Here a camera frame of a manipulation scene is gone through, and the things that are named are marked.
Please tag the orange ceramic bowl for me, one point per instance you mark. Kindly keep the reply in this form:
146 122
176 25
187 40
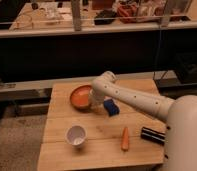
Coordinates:
79 97

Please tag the black cylindrical object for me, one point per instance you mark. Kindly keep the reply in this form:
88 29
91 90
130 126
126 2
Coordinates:
152 135

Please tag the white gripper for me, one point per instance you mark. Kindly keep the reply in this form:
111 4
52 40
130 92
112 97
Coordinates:
96 99

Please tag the red cloth on shelf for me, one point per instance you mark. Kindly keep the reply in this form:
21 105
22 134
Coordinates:
127 13

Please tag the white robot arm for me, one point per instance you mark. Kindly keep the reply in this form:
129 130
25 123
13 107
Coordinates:
180 117

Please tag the black bag on shelf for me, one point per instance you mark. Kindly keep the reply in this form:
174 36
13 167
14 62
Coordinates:
104 17

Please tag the orange carrot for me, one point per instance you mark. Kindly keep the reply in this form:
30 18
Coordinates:
125 140

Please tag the white cup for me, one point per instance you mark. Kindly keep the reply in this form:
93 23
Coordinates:
76 136

